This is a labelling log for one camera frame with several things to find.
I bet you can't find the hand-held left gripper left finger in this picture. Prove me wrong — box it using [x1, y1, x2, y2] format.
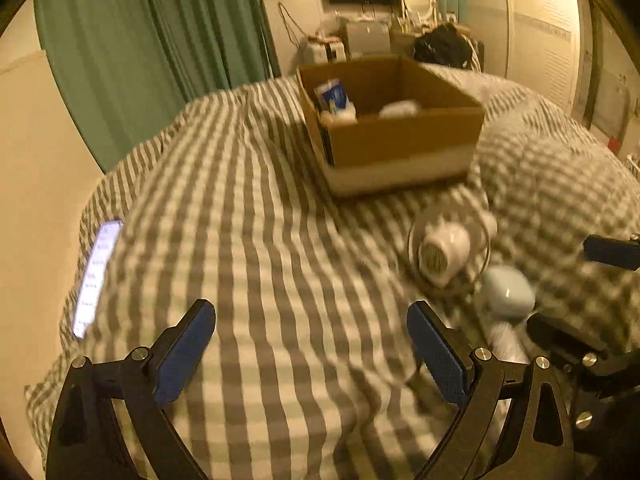
[45, 299, 217, 480]

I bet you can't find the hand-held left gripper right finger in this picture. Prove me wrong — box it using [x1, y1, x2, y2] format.
[406, 301, 576, 480]

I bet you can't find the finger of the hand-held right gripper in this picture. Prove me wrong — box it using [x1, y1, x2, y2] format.
[583, 234, 640, 271]
[527, 312, 640, 441]

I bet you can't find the light blue earbud case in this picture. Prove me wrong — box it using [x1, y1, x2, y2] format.
[481, 266, 536, 318]

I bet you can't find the brown cardboard box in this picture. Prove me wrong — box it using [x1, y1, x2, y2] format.
[296, 54, 486, 198]

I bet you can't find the white plastic tube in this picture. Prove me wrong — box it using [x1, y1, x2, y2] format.
[490, 321, 531, 363]

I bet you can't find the small white fan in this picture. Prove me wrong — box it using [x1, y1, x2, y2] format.
[407, 207, 498, 293]

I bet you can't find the lit smartphone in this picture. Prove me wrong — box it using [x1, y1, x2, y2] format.
[72, 219, 125, 340]

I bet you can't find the grey checked blanket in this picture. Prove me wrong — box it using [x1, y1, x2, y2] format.
[25, 72, 640, 480]

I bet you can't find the white wardrobe door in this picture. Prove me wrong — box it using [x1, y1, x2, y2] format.
[504, 0, 587, 111]

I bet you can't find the white rounded item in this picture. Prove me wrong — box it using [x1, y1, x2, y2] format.
[378, 101, 421, 119]

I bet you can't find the white crumpled item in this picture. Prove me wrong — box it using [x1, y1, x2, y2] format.
[320, 107, 359, 125]

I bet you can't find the black bag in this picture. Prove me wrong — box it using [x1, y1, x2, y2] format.
[412, 24, 474, 67]

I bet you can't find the blue and white packet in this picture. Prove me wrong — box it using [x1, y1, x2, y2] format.
[314, 79, 357, 116]

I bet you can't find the grey metal box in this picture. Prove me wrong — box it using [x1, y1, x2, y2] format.
[342, 22, 391, 59]

